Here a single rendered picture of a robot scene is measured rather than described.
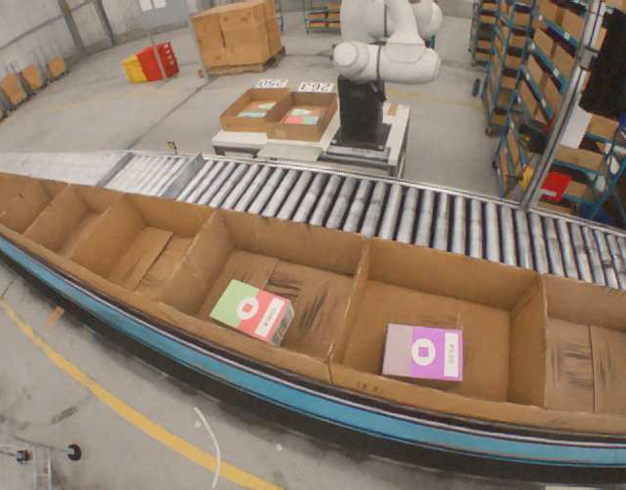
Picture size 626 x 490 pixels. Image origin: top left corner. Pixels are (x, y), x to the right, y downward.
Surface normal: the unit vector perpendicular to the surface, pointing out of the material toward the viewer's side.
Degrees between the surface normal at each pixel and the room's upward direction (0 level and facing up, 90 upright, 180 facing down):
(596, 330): 1
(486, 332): 1
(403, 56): 73
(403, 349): 0
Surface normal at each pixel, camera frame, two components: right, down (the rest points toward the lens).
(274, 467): -0.11, -0.63
